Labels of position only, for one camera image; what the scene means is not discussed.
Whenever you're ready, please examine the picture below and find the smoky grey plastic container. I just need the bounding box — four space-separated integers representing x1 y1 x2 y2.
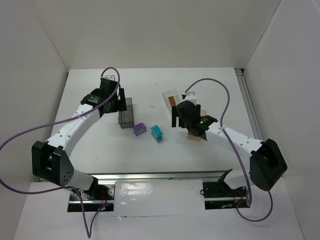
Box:
118 97 135 129

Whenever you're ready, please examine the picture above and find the purple arch lego brick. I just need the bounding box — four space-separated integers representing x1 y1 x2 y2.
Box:
133 122 147 137

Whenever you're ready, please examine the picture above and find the aluminium side rail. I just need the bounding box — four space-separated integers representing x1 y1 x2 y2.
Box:
234 67 276 176

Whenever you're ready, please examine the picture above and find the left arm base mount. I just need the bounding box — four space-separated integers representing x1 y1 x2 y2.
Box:
67 182 116 213

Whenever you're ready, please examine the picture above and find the orange lego plate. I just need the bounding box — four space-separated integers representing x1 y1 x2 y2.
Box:
168 96 176 107

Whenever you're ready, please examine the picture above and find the aluminium front rail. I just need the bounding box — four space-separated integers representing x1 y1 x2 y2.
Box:
92 169 243 182

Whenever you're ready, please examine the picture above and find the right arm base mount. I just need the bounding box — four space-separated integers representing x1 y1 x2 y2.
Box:
199 182 249 210

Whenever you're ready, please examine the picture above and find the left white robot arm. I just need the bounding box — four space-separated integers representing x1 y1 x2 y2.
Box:
31 75 127 199

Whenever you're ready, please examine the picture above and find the clear plastic container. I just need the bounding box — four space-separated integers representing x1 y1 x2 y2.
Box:
162 89 181 118

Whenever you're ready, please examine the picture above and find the teal arch lego brick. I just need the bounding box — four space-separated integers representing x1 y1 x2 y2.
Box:
150 125 163 143

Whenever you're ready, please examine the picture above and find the amber plastic container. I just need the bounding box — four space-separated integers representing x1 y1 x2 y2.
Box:
186 109 207 142

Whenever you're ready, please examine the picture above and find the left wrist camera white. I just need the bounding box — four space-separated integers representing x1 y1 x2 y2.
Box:
100 74 116 81

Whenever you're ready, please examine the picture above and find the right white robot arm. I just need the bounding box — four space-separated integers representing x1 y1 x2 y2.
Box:
172 100 288 191

